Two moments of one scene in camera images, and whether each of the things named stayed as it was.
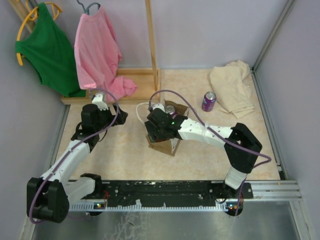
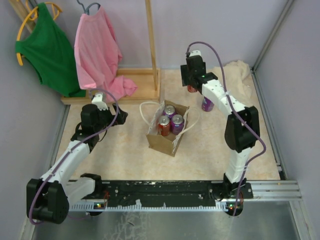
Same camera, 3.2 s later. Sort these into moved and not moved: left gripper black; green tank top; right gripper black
Moved: right gripper black
Not moved: left gripper black; green tank top
